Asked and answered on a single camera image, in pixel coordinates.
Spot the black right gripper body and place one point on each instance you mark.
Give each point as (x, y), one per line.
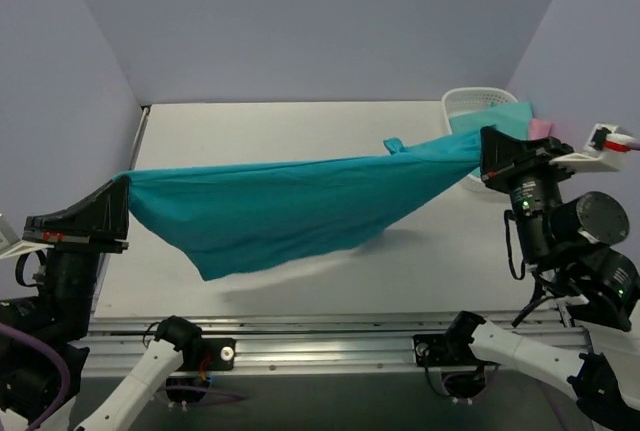
(523, 167)

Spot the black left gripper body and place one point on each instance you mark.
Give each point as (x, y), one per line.
(76, 237)

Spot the teal t shirt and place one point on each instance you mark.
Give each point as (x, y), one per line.
(252, 217)

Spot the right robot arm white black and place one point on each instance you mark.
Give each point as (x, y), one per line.
(579, 333)

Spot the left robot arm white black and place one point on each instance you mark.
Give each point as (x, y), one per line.
(41, 362)

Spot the light teal shirt in basket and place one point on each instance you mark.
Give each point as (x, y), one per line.
(509, 118)

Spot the pink shirt in basket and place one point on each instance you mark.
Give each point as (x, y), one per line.
(539, 129)

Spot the white plastic laundry basket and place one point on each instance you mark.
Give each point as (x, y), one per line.
(471, 108)

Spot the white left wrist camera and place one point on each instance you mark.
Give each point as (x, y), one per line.
(12, 246)

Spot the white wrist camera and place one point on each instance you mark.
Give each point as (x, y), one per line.
(12, 246)
(605, 151)

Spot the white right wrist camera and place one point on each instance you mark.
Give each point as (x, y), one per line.
(605, 151)

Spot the aluminium rail frame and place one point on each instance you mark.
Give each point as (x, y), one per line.
(353, 311)

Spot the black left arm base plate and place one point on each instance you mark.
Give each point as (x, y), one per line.
(205, 354)

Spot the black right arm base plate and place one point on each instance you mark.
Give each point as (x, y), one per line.
(436, 350)

